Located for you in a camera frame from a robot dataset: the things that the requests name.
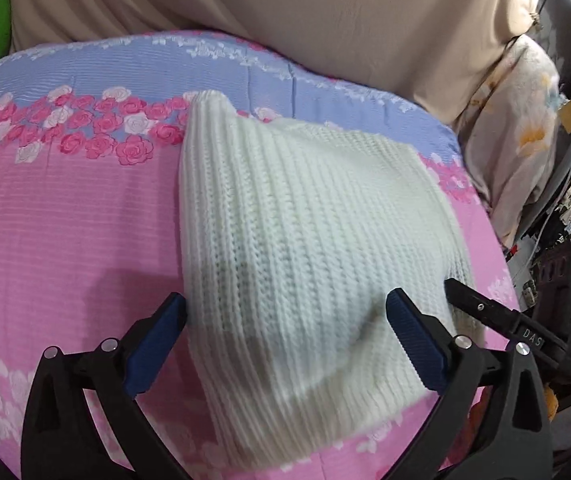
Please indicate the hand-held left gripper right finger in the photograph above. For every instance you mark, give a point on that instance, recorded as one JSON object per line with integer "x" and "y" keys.
{"x": 418, "y": 342}

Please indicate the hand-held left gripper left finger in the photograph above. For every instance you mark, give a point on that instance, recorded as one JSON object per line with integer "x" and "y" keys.
{"x": 153, "y": 347}

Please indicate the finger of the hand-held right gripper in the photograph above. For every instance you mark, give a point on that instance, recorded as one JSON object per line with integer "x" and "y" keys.
{"x": 495, "y": 317}

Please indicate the white red navy knit sweater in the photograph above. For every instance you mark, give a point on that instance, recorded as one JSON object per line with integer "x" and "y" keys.
{"x": 305, "y": 240}

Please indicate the orange cloth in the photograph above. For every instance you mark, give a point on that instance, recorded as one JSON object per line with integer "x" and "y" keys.
{"x": 551, "y": 402}

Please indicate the pink blue floral bed sheet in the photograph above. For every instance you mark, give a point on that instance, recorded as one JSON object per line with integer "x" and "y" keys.
{"x": 75, "y": 220}

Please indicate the cream floral blanket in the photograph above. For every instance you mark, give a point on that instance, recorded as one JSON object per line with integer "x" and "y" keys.
{"x": 510, "y": 125}

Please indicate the beige cloth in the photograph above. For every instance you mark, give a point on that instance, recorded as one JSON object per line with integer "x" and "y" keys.
{"x": 345, "y": 15}

